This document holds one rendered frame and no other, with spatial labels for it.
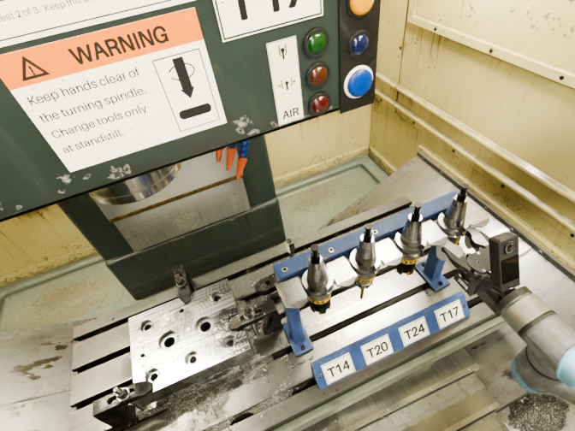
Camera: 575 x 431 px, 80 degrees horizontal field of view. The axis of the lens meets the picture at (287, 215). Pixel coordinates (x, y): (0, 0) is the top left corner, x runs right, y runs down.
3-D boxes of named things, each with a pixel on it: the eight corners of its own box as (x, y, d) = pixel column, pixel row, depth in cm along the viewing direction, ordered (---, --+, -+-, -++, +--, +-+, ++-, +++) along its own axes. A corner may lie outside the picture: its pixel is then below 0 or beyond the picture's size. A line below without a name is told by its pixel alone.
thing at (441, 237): (452, 241, 73) (453, 239, 72) (431, 250, 72) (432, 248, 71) (430, 220, 78) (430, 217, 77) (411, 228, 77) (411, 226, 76)
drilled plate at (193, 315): (255, 356, 88) (251, 348, 84) (143, 407, 83) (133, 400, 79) (231, 286, 103) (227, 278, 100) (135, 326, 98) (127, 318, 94)
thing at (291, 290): (312, 303, 67) (312, 300, 66) (287, 314, 66) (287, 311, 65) (299, 275, 71) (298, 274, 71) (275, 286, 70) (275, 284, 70)
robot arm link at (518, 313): (527, 321, 60) (562, 303, 61) (506, 300, 63) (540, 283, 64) (511, 339, 65) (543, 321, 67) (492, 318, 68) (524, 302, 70)
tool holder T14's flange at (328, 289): (326, 269, 73) (325, 262, 71) (338, 292, 69) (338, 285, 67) (299, 280, 72) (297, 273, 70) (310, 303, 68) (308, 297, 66)
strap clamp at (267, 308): (282, 327, 97) (275, 301, 86) (239, 347, 94) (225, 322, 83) (278, 318, 99) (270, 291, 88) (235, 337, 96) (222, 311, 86)
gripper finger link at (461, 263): (436, 254, 74) (474, 280, 69) (438, 250, 73) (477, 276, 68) (449, 242, 76) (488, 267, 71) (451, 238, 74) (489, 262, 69)
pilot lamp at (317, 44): (328, 52, 34) (328, 28, 32) (308, 58, 33) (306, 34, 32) (326, 50, 34) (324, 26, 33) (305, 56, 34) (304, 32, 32)
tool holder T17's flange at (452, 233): (454, 215, 79) (457, 207, 77) (472, 233, 75) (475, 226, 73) (430, 222, 78) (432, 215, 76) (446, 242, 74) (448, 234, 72)
